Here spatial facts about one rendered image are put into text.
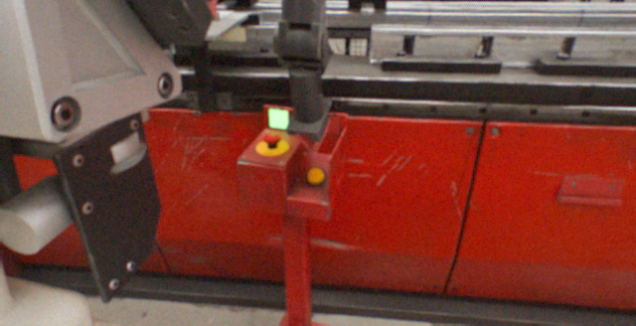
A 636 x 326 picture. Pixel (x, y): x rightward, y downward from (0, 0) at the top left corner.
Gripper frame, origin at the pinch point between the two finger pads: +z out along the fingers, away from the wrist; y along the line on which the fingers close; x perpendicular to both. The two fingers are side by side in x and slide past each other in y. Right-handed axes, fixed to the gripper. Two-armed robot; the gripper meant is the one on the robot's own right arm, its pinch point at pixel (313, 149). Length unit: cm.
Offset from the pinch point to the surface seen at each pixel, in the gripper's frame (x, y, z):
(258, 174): 10.4, -5.9, 3.5
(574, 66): -56, 42, 2
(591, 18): -67, 76, 5
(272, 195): 7.6, -7.2, 8.0
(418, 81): -19.1, 29.3, 0.9
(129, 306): 72, -11, 80
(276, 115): 11.8, 10.5, 1.0
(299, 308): 4.3, -12.5, 47.2
